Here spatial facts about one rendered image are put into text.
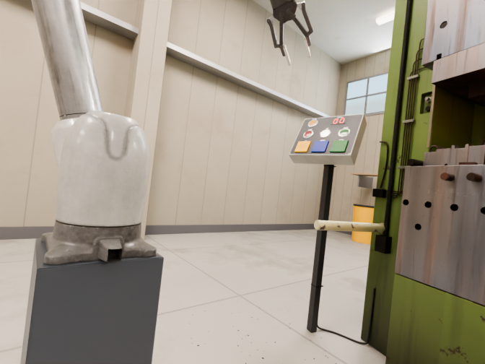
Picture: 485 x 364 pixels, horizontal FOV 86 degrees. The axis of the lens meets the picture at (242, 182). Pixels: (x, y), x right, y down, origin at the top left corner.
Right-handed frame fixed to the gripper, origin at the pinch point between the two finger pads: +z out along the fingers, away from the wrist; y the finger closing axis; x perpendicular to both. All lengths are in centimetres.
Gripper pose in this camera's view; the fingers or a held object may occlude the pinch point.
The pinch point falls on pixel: (297, 53)
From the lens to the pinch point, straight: 109.3
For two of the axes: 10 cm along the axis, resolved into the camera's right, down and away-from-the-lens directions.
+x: -1.9, 6.7, -7.1
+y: -8.9, 1.8, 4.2
